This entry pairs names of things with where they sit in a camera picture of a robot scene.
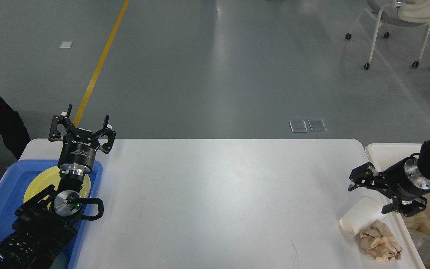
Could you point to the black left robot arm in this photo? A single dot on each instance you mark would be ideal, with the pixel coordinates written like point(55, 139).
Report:
point(45, 224)

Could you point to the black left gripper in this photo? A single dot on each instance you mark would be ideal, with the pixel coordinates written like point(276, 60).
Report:
point(78, 153)

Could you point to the yellow plastic plate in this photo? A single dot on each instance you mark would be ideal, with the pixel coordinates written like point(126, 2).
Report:
point(51, 176)

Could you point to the white paper cup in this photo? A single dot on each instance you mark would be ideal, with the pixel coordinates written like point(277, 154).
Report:
point(361, 215)

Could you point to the brown paper in bin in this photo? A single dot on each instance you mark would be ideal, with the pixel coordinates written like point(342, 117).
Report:
point(419, 222)

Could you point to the foil tray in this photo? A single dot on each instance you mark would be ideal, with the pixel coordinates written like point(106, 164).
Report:
point(422, 244)

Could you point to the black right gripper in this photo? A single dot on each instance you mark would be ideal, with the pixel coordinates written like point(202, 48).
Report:
point(403, 179)

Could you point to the brown paper ball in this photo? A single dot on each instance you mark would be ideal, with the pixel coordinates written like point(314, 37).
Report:
point(379, 244)

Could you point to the blue plastic tray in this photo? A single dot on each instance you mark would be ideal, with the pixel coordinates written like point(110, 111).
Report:
point(13, 185)

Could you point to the white office chair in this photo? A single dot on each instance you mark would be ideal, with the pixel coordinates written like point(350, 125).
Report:
point(396, 13)

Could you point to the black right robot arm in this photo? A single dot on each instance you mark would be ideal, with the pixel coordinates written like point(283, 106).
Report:
point(423, 157)

